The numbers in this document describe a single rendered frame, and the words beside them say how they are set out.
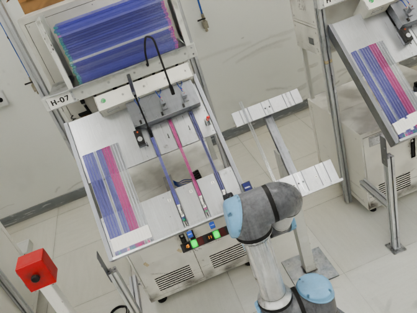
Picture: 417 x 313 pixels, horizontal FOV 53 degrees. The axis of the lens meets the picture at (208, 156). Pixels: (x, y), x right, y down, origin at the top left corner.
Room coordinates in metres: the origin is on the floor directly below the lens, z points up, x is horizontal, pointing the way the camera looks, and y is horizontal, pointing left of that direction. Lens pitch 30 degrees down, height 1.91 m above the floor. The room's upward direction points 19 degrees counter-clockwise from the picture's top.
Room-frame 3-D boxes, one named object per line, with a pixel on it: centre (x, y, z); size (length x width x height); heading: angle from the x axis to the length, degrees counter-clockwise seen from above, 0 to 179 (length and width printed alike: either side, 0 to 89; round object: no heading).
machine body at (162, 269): (2.14, 0.29, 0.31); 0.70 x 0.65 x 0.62; 96
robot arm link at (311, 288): (0.94, -0.19, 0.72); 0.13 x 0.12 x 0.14; 93
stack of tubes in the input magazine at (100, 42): (2.02, 0.22, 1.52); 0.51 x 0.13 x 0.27; 96
